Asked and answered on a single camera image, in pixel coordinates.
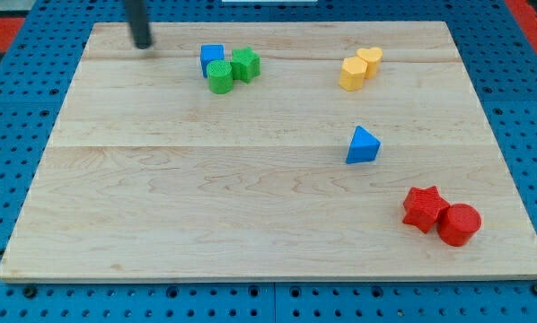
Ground yellow hexagon block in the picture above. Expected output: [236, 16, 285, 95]
[339, 57, 367, 92]

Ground blue cube block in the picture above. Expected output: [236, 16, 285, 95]
[200, 44, 224, 78]

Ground yellow heart block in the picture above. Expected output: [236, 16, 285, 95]
[357, 47, 383, 79]

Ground red cylinder block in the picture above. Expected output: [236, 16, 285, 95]
[437, 204, 482, 247]

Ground green cylinder block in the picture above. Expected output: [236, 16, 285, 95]
[207, 60, 233, 94]

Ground blue triangle block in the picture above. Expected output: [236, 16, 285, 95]
[346, 126, 381, 164]

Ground green star block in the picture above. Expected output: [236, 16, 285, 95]
[230, 47, 260, 83]

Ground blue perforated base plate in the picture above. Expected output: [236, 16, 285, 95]
[0, 1, 537, 322]

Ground red star block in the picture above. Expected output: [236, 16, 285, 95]
[402, 186, 450, 234]

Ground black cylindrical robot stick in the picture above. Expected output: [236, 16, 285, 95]
[123, 0, 153, 49]

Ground wooden board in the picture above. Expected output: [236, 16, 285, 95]
[0, 21, 537, 284]

